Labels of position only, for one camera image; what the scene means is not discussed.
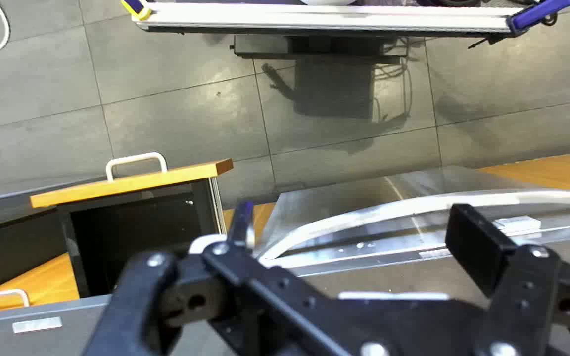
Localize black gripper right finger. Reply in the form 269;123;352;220
445;202;570;356

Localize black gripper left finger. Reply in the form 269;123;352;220
83;200;392;356

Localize closed wooden drawer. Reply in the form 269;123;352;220
0;253;83;317

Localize open wooden drawer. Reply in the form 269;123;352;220
28;156;235;301

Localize wooden lower cabinets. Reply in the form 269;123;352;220
479;148;570;200

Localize wooden cabinet door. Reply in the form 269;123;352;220
222;200;277;233

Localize steel dishwasher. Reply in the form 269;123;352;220
255;164;570;299

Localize black table base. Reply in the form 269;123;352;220
231;32;408;65

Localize blue yellow table clamp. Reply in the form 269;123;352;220
121;0;156;24

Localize white table aluminium edge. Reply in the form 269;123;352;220
128;0;530;36

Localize curved dishwasher handle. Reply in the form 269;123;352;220
257;188;570;267

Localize open drawer handle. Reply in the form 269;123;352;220
103;150;170;182

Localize closed drawer handle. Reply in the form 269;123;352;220
0;287;32;317

